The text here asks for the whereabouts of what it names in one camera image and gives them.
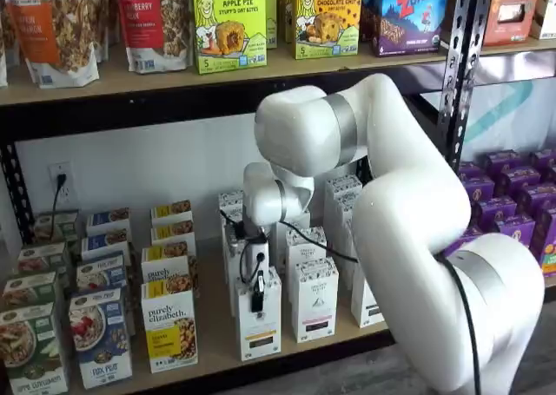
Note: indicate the black metal shelf rack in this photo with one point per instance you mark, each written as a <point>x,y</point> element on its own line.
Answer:
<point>174,108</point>

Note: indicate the translucent plastic sheet teal print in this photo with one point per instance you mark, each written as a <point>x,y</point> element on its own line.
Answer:
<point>512,108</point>

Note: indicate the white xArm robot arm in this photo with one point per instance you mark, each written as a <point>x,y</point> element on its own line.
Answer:
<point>412,204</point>

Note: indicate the white box yellow strip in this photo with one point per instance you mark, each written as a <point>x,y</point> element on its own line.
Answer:
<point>260,330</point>

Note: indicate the orange label granola bag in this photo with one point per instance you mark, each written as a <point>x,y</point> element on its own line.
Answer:
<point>52,30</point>

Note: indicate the purple Zbar box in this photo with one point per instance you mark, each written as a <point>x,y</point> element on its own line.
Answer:
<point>408,17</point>

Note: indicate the orange brown snack box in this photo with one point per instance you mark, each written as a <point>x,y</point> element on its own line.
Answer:
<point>508,13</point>

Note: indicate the blue flax plus cereal box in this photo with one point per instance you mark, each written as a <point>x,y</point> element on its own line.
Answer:
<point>102,271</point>
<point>108,219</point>
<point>100,338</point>
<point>106,241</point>

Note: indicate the yellow Bobo's peanut butter box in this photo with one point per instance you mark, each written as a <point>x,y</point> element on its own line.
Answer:
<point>326,4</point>

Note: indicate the white box patterned top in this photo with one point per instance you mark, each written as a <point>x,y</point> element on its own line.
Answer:
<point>348,247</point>
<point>230,200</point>
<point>343,186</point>
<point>230,230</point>
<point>231,269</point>
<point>345,206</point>
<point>306,256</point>
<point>278,252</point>

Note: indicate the red label granola bag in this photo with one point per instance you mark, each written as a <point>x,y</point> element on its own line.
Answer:
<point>152,26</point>

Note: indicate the white box pink strip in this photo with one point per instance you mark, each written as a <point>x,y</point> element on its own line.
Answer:
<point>315,299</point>

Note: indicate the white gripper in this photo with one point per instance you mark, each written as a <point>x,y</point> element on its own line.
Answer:
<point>254,262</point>

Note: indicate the green apple cinnamon cereal box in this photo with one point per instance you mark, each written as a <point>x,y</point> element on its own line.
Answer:
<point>30,351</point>
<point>56,225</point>
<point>43,258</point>
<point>28,288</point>

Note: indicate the yellow purely elizabeth granola box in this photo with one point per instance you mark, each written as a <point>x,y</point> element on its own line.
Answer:
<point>169,330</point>
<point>174,234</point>
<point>165,269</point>
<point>171,210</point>

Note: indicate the green Bobo's apple pie box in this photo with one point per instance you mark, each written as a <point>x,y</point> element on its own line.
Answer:
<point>230,26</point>

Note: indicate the white granola bag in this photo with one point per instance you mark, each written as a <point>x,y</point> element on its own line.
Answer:
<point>103,17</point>
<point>3,52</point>

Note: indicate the white box black strip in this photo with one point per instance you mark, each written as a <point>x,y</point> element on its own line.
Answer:
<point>367,299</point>

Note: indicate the white brown snack box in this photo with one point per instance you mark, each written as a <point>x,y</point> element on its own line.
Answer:
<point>546,8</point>

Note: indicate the white wall outlet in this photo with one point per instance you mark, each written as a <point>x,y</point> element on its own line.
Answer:
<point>65,168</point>

